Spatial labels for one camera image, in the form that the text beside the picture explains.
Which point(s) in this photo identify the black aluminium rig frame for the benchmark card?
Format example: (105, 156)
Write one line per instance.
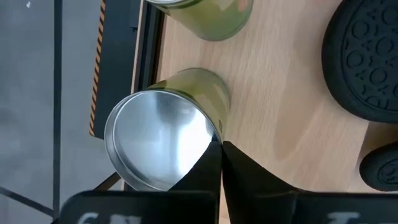
(152, 46)

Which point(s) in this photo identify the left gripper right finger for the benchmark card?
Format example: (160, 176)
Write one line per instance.
(248, 186)

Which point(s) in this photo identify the wooden shelf black metal frame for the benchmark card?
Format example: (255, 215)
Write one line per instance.
(280, 93)

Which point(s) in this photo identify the black hazard striped floor mat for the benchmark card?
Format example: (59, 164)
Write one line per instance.
(121, 62)

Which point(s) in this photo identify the black oven mitt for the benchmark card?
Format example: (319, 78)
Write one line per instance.
(367, 62)

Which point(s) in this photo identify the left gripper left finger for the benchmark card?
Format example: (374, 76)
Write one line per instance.
(211, 174)

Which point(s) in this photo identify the tall green orange can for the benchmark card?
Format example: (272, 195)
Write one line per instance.
(161, 133)

